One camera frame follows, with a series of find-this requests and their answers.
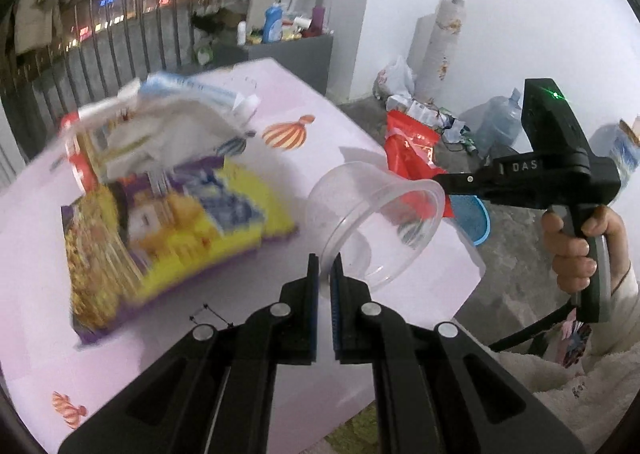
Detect rolled printed mat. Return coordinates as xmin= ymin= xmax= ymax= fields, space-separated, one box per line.
xmin=407 ymin=0 xmax=471 ymax=102

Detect red plastic bag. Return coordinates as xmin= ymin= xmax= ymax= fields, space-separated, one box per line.
xmin=384 ymin=110 xmax=454 ymax=217

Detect red white paper bag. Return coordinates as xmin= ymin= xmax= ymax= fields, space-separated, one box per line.
xmin=59 ymin=101 xmax=146 ymax=195

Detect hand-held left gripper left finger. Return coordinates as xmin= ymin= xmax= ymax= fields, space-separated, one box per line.
xmin=57 ymin=253 xmax=321 ymax=454

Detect black cable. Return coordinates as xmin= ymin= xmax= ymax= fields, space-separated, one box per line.
xmin=487 ymin=301 xmax=576 ymax=353

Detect blue white carton box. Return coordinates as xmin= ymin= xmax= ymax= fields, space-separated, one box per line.
xmin=137 ymin=71 xmax=261 ymax=122

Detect person's right forearm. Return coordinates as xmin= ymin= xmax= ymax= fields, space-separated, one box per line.
xmin=492 ymin=259 xmax=640 ymax=454

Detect crumpled white tissue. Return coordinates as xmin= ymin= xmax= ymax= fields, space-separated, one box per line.
xmin=100 ymin=94 xmax=253 ymax=185

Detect yellow purple snack packet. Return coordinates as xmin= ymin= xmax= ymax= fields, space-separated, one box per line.
xmin=60 ymin=156 xmax=301 ymax=346

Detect clear plastic cup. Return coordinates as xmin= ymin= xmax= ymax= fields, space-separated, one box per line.
xmin=305 ymin=161 xmax=447 ymax=295

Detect grey cabinet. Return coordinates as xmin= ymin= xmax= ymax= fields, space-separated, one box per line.
xmin=212 ymin=31 xmax=335 ymax=95

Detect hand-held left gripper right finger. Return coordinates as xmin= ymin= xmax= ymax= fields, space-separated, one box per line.
xmin=331 ymin=253 xmax=587 ymax=454

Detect white plastic bag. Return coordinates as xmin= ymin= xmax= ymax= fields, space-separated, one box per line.
xmin=372 ymin=55 xmax=417 ymax=102

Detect blue detergent bottle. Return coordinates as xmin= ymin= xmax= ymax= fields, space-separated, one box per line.
xmin=261 ymin=4 xmax=285 ymax=44

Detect floor litter pile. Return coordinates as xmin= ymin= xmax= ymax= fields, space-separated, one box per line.
xmin=400 ymin=98 xmax=482 ymax=155

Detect pale blue plastic bag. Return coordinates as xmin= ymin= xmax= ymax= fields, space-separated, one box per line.
xmin=590 ymin=118 xmax=640 ymax=185

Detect blue plastic basket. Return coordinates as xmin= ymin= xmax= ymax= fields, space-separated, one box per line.
xmin=447 ymin=195 xmax=492 ymax=247

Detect person's right hand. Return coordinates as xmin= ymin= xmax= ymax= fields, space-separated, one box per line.
xmin=541 ymin=205 xmax=629 ymax=295

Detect metal railing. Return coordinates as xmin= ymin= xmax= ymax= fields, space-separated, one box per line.
xmin=0 ymin=0 xmax=257 ymax=169

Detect clear water jug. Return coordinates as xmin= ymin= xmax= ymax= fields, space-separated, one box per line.
xmin=472 ymin=88 xmax=524 ymax=159

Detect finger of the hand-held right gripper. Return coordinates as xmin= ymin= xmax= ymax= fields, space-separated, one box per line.
xmin=431 ymin=172 xmax=495 ymax=199

